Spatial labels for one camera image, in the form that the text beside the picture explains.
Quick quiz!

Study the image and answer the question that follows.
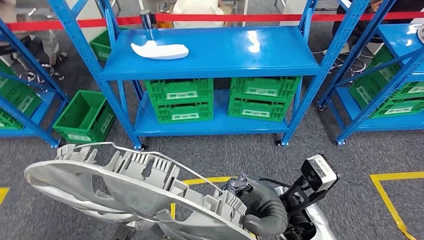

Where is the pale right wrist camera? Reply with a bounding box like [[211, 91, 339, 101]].
[[300, 153, 340, 193]]

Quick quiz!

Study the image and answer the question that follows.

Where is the silver plastic wheel hubcap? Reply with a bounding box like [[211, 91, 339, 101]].
[[23, 141, 258, 240]]

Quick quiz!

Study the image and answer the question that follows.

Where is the red barrier belt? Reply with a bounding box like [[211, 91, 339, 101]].
[[6, 10, 424, 33]]

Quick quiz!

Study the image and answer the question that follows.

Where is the white plastic mirror cover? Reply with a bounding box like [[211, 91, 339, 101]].
[[130, 40, 190, 61]]

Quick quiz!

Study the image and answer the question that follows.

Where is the open green plastic crate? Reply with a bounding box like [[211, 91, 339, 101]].
[[88, 27, 130, 63], [52, 90, 117, 145]]

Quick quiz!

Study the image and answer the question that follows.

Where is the chrome swivel chair base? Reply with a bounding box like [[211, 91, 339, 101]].
[[18, 62, 65, 88], [331, 54, 367, 75]]

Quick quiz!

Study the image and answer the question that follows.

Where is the robot left foot plate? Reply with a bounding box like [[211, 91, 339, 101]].
[[110, 225, 133, 240]]

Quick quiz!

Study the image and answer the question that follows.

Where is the white cabinet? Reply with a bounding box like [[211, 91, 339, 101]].
[[64, 0, 110, 42]]

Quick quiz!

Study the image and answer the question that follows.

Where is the blue metal shelf rack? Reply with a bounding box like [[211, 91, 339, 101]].
[[0, 18, 69, 149], [317, 0, 424, 147], [46, 0, 372, 151]]

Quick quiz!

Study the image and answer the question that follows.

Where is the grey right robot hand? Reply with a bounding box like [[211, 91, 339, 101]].
[[222, 173, 289, 238]]

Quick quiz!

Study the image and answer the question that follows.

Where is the white desk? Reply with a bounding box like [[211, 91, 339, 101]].
[[279, 0, 307, 26]]

